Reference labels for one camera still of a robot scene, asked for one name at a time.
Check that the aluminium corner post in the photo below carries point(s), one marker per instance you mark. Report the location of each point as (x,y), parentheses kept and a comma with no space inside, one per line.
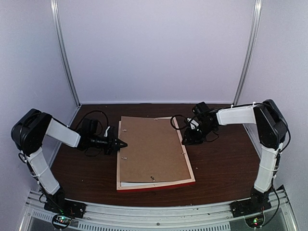
(65,61)
(250,47)

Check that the wooden picture frame red edge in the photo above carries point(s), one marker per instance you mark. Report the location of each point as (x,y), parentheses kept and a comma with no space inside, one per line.
(119,178)

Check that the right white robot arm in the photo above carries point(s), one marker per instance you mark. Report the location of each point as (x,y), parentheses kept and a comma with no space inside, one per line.
(271,126)

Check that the aluminium front rail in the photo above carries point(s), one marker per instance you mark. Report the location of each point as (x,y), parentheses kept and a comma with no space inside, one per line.
(215,217)

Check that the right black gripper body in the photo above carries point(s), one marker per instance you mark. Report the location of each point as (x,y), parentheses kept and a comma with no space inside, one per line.
(198,136)

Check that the brown backing board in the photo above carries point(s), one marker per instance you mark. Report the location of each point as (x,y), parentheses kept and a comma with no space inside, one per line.
(151,151)

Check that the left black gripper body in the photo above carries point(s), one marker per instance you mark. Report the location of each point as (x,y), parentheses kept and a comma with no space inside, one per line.
(105,144)

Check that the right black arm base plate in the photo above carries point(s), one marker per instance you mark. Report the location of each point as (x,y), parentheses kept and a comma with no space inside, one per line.
(247,207)

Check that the left aluminium corner post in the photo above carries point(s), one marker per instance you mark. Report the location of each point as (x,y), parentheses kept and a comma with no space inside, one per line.
(65,61)

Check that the right aluminium corner post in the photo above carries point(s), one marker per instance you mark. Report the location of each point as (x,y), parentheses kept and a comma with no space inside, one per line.
(250,47)

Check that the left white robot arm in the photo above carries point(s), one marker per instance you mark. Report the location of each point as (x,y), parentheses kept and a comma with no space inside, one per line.
(35,127)

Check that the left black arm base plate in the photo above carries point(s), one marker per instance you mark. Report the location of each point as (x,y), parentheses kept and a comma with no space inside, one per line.
(69,209)

